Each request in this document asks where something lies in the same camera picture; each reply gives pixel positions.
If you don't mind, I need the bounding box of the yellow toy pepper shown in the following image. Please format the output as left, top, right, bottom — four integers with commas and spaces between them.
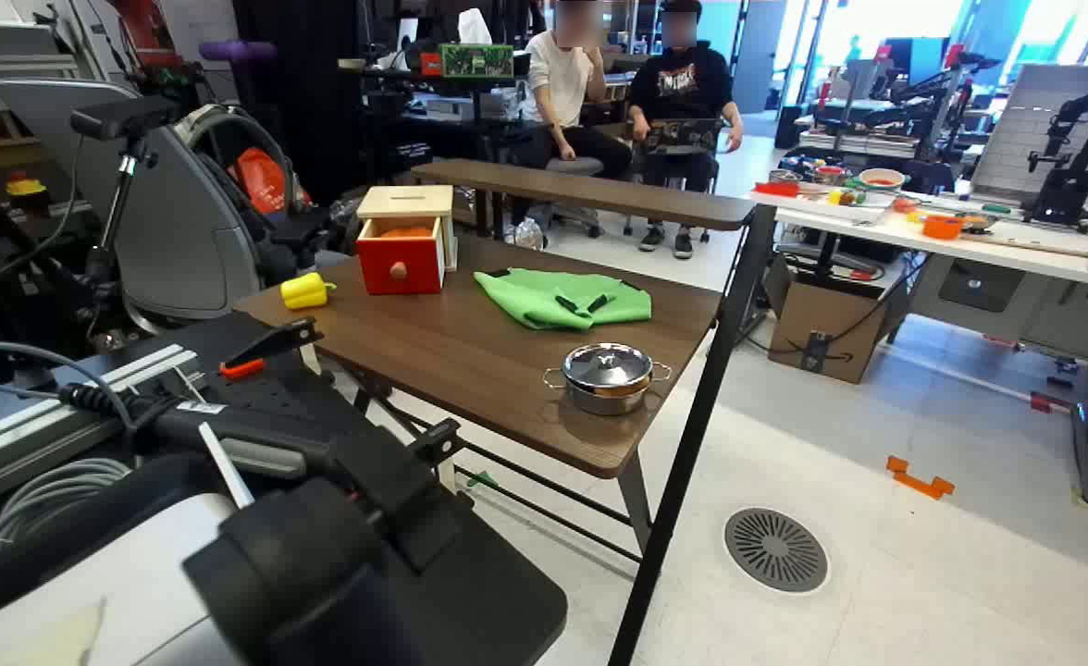
277, 271, 335, 316

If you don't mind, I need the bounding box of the red front wooden drawer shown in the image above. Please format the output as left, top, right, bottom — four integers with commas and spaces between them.
356, 217, 449, 300

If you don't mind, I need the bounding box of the light wooden chest box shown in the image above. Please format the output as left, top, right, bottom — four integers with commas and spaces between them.
351, 182, 464, 300

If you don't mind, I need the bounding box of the green cloth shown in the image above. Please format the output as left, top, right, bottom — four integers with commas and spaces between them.
469, 263, 657, 337

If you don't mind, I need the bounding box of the small metal pot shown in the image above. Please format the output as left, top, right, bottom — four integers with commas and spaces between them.
550, 340, 668, 422

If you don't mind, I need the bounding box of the dark wooden table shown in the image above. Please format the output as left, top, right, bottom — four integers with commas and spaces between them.
235, 201, 782, 666

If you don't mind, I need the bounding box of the long wooden bench table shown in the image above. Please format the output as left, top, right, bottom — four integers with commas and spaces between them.
399, 154, 757, 233

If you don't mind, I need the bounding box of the person in white shirt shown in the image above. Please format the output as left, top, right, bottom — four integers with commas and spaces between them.
507, 0, 638, 250

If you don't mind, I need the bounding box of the person in black clothes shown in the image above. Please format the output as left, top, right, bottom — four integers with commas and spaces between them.
620, 0, 746, 263

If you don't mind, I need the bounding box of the cardboard box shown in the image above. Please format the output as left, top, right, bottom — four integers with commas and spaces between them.
765, 272, 908, 390

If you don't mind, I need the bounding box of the green circuit board box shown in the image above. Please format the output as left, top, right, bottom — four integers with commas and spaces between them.
438, 42, 519, 80

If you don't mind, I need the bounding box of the round floor drain grate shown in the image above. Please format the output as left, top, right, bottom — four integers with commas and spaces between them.
723, 504, 831, 598

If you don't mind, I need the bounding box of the white work table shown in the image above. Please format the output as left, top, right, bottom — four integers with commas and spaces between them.
746, 182, 1088, 519

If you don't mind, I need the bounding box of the red handled black clamp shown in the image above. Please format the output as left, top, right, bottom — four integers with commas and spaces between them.
214, 319, 327, 390

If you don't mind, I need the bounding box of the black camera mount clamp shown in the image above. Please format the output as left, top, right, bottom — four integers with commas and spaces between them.
176, 402, 570, 666

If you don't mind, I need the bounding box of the orange floor bracket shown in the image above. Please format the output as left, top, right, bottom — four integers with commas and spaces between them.
881, 451, 959, 504

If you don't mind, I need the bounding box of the aluminium rail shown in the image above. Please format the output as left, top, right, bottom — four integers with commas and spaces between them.
0, 340, 203, 498

